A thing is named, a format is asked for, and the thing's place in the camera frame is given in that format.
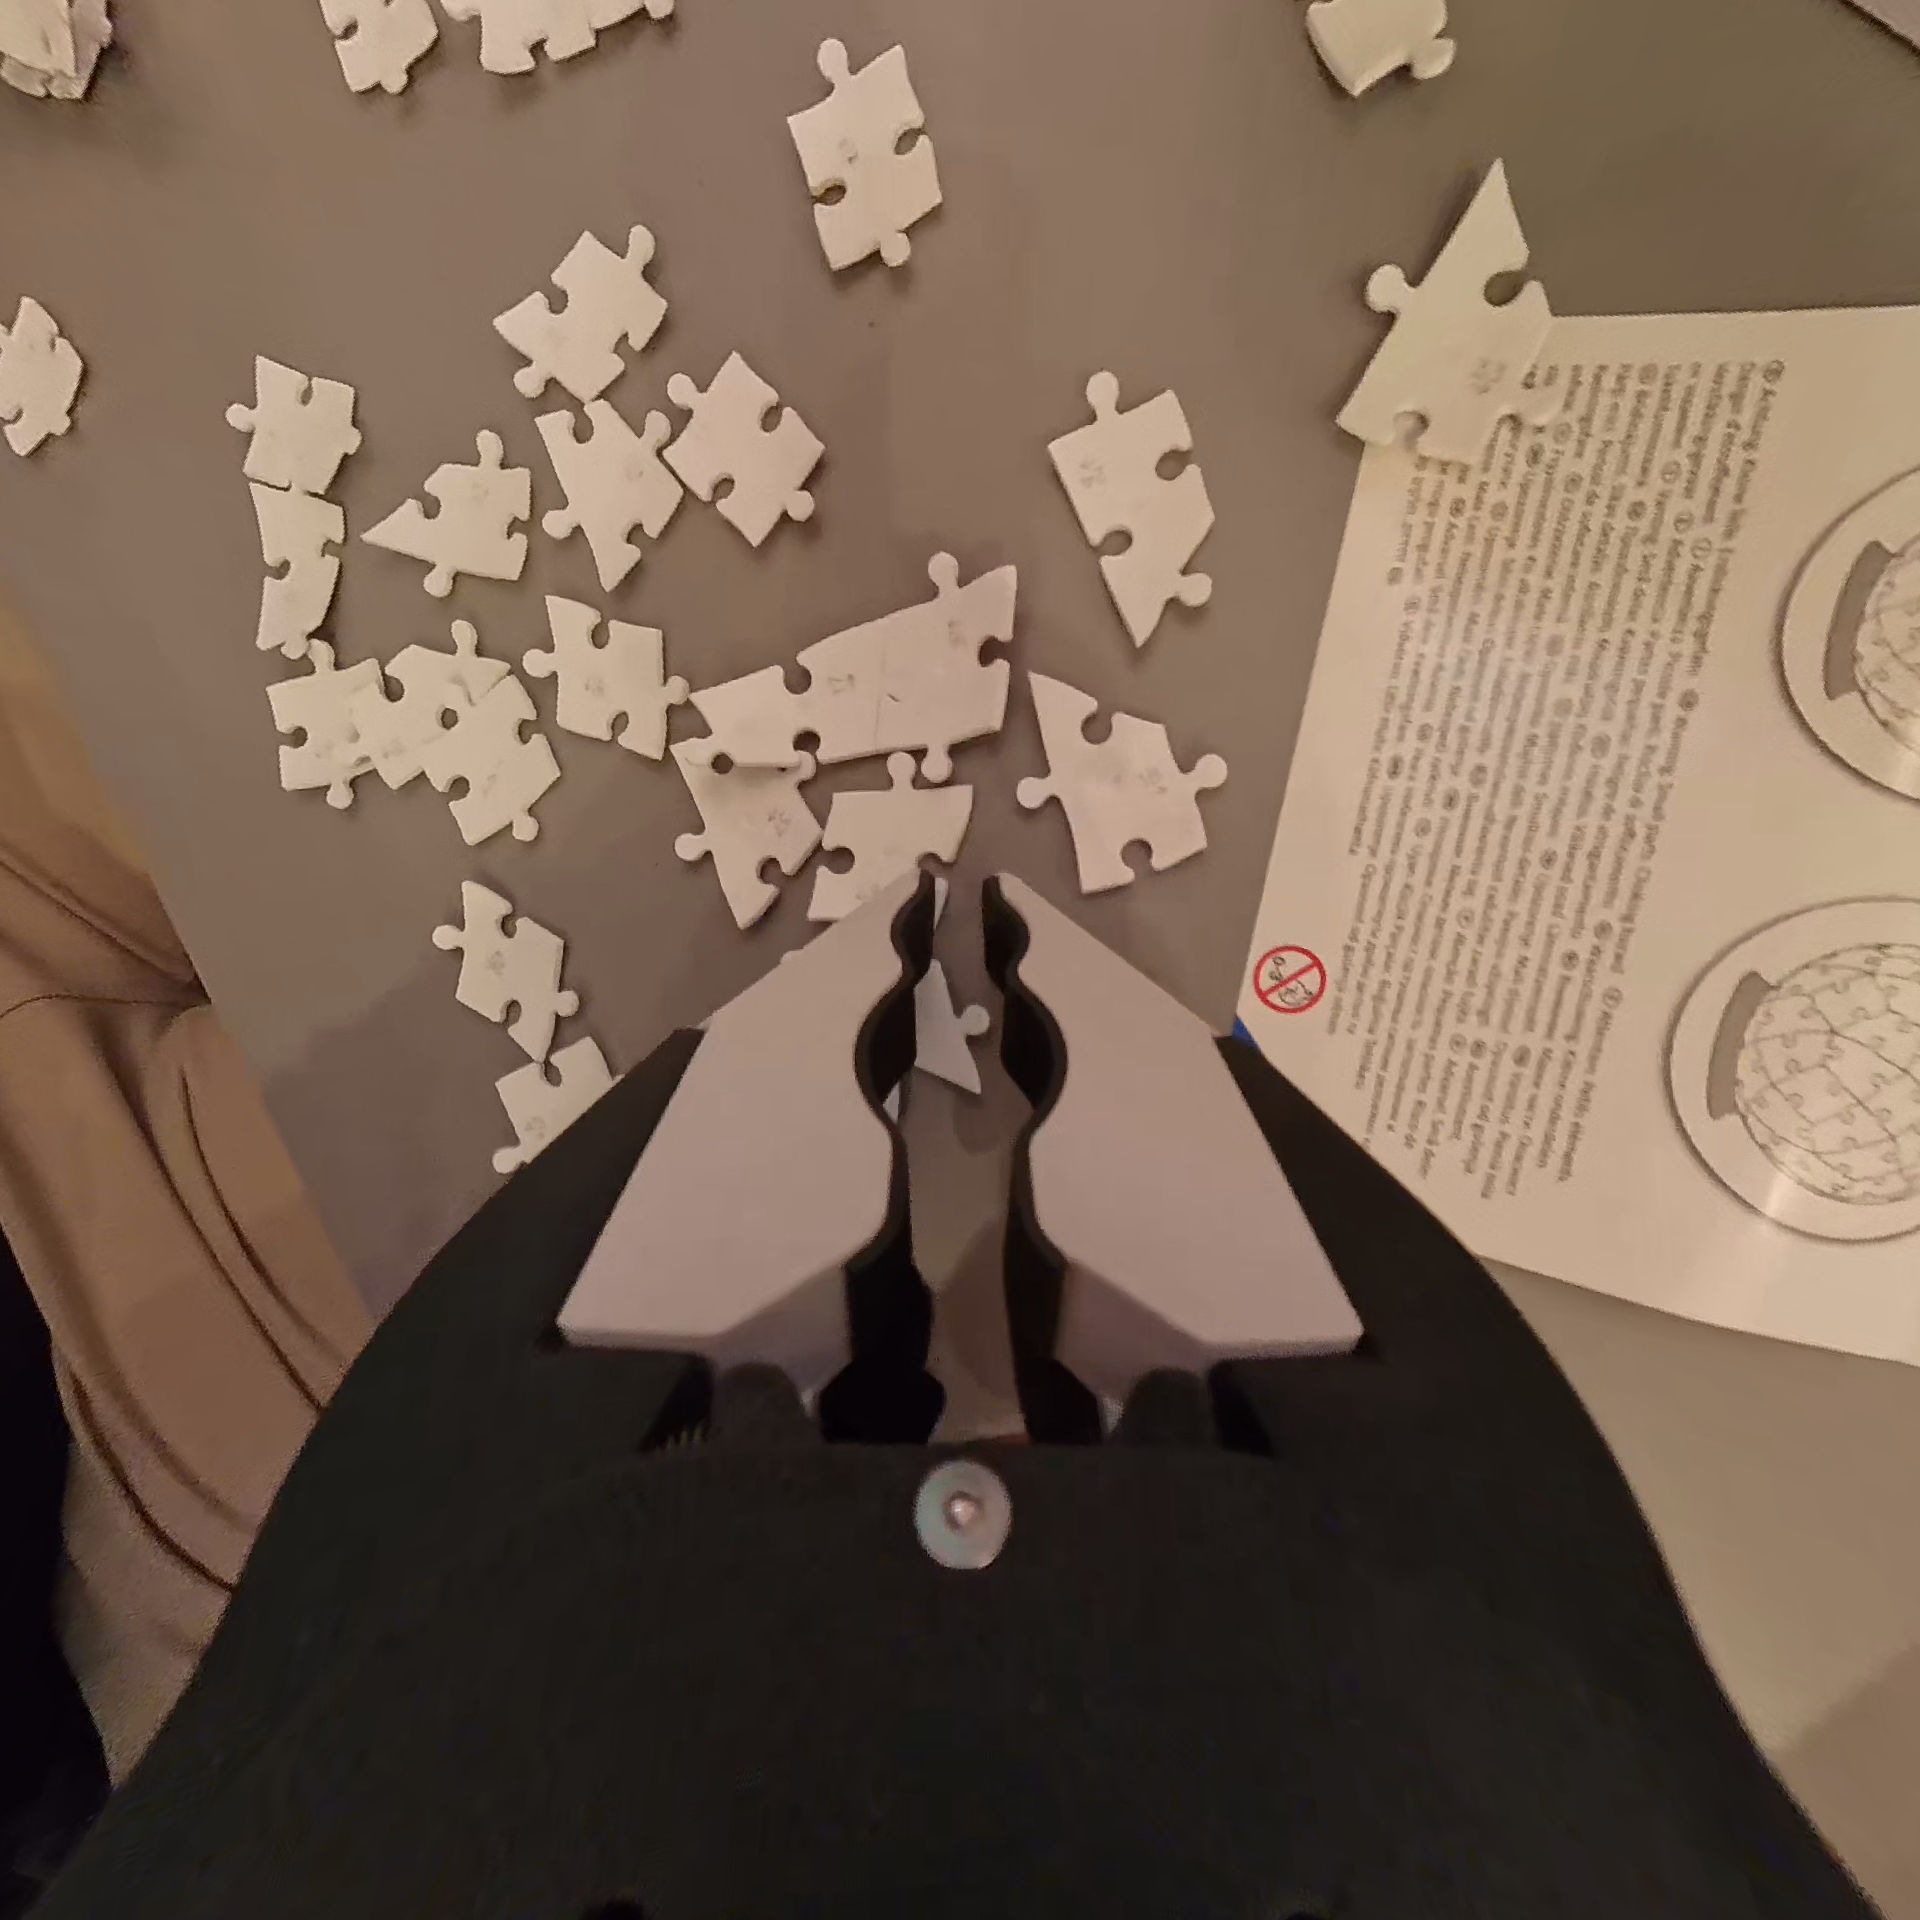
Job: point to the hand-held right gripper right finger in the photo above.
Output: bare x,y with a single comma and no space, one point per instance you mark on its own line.
1186,1199

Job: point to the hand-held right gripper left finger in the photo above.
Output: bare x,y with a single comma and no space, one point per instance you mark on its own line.
720,1199

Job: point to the single white puzzle piece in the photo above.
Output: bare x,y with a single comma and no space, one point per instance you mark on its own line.
948,1043

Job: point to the white puzzle pieces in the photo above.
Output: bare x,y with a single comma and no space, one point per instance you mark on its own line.
586,313

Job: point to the person's tan trousers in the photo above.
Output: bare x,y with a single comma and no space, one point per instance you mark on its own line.
133,1199

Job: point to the printed instruction sheet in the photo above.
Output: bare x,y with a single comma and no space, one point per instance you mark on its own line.
1573,748

